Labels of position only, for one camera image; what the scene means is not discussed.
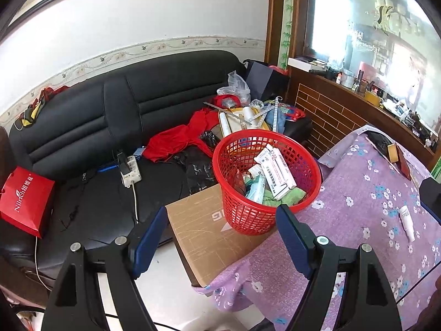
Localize white power strip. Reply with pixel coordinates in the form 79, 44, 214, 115
119, 156, 142, 188

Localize brown cardboard box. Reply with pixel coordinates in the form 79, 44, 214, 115
166, 185, 272, 287

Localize red cloth on sofa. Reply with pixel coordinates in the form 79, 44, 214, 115
142, 108, 219, 162

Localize colourful straps on sofa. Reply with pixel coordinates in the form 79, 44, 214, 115
13, 84, 70, 129

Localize black paper shopping bag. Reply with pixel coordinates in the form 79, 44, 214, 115
244, 59, 289, 102

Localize wooden brick-pattern cabinet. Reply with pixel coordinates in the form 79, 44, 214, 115
286, 67, 440, 170

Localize white medicine box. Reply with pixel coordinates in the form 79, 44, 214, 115
254, 143, 297, 200

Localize white spray bottle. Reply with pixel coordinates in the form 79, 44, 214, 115
399, 205, 415, 243

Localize teal cartoon snack bag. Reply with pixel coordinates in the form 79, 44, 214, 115
245, 174, 266, 204

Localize black leather sofa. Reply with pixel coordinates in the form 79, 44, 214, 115
0, 49, 313, 283

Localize red paper gift bag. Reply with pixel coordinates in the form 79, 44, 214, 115
0, 167, 55, 238

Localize yellow tape roll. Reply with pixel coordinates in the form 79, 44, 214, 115
387, 143, 399, 163

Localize small red snack packet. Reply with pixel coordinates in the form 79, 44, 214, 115
232, 169, 246, 196

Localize red flat snack packet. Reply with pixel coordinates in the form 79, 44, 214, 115
396, 145, 412, 180

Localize yellow tray with rolls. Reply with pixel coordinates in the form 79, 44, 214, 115
218, 106, 271, 138

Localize red plastic mesh basket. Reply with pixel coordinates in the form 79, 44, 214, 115
212, 129, 321, 235

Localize blue rubber glove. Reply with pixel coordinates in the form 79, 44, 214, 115
265, 108, 286, 134

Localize clear plastic bag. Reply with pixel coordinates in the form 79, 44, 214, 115
217, 71, 251, 106

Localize green plush towel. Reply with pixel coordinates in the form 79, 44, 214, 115
262, 188, 306, 208

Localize large wall mirror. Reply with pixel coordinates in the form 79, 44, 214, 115
265, 0, 441, 135

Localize purple floral tablecloth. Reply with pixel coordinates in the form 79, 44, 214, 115
197, 126, 440, 330

